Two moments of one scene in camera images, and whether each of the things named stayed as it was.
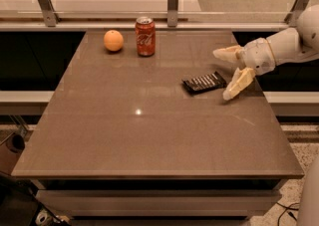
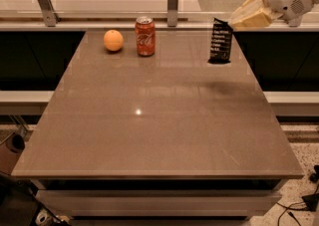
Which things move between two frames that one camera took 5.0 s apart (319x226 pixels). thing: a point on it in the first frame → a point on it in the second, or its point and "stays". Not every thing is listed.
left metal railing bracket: x=45 y=3 stays
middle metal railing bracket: x=172 y=4 stays
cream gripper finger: x=230 y=54 → x=252 y=6
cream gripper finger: x=241 y=80 → x=256 y=20
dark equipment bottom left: x=19 y=205 stays
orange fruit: x=114 y=40 stays
